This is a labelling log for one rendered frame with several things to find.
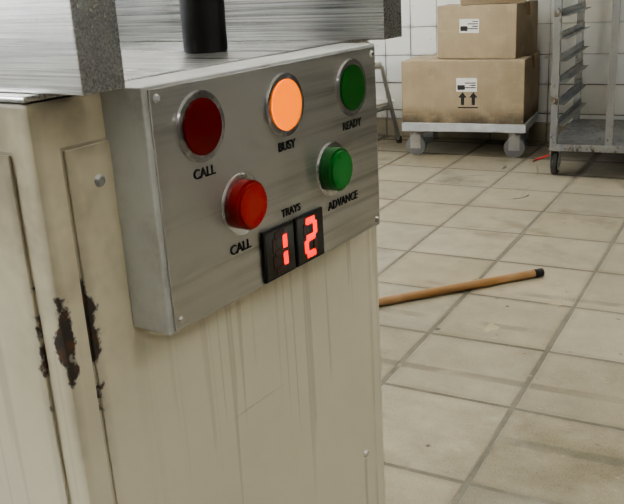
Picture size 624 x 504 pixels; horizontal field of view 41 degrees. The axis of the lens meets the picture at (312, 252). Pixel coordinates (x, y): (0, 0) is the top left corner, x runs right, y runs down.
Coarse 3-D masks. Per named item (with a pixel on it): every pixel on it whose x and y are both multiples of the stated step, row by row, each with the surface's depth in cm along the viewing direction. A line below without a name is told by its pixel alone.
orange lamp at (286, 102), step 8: (288, 80) 52; (280, 88) 52; (288, 88) 52; (296, 88) 53; (280, 96) 52; (288, 96) 52; (296, 96) 53; (272, 104) 51; (280, 104) 52; (288, 104) 52; (296, 104) 53; (272, 112) 51; (280, 112) 52; (288, 112) 53; (296, 112) 53; (280, 120) 52; (288, 120) 53; (296, 120) 53; (280, 128) 52; (288, 128) 53
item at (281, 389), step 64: (192, 0) 58; (128, 64) 54; (192, 64) 52; (0, 128) 42; (64, 128) 43; (0, 192) 43; (64, 192) 43; (0, 256) 45; (64, 256) 44; (320, 256) 64; (0, 320) 47; (64, 320) 44; (128, 320) 48; (256, 320) 58; (320, 320) 65; (0, 384) 49; (64, 384) 46; (128, 384) 49; (192, 384) 53; (256, 384) 59; (320, 384) 67; (0, 448) 51; (64, 448) 47; (128, 448) 49; (192, 448) 54; (256, 448) 60; (320, 448) 68
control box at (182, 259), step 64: (256, 64) 50; (320, 64) 55; (128, 128) 44; (256, 128) 51; (320, 128) 56; (128, 192) 45; (192, 192) 47; (320, 192) 57; (128, 256) 47; (192, 256) 47; (256, 256) 52; (192, 320) 48
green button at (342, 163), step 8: (328, 152) 57; (336, 152) 57; (344, 152) 57; (328, 160) 57; (336, 160) 57; (344, 160) 58; (328, 168) 56; (336, 168) 57; (344, 168) 58; (352, 168) 59; (328, 176) 57; (336, 176) 57; (344, 176) 58; (328, 184) 57; (336, 184) 57; (344, 184) 58
